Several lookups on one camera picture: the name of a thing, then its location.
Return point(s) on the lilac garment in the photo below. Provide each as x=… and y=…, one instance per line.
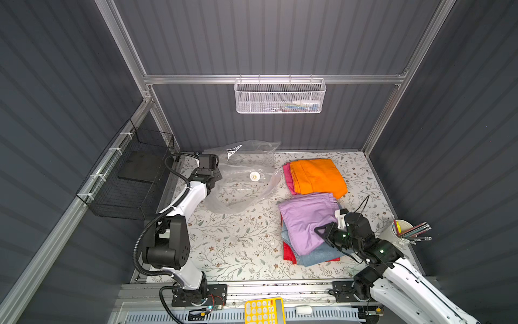
x=302, y=214

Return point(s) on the pink trousers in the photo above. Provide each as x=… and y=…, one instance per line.
x=289, y=179

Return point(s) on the grey blue garment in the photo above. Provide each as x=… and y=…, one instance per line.
x=315, y=255

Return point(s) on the black wire mesh basket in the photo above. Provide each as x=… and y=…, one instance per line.
x=130, y=182

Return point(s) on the red garment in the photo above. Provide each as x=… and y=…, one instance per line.
x=288, y=253

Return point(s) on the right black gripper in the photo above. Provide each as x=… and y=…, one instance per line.
x=331, y=234

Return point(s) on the white bottle in basket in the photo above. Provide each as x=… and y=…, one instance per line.
x=306, y=103

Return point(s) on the white wire mesh basket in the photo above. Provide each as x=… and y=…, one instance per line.
x=275, y=96

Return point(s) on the white vacuum bag valve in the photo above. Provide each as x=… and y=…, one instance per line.
x=255, y=176

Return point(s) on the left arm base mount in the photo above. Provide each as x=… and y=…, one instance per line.
x=207, y=295

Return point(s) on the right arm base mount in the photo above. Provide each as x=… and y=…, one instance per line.
x=350, y=291

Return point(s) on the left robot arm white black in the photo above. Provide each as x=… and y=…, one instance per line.
x=163, y=248

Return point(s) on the clear plastic vacuum bag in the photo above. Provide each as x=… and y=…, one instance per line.
x=235, y=192

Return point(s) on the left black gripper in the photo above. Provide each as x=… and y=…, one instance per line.
x=206, y=161

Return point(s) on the cup with pens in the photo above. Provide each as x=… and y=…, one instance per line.
x=401, y=233

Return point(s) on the yellow calculator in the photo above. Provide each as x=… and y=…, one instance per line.
x=264, y=311

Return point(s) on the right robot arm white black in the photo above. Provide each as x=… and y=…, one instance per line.
x=388, y=278

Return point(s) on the orange trousers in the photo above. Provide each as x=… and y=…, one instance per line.
x=317, y=176

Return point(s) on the small white box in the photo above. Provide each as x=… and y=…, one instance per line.
x=303, y=310

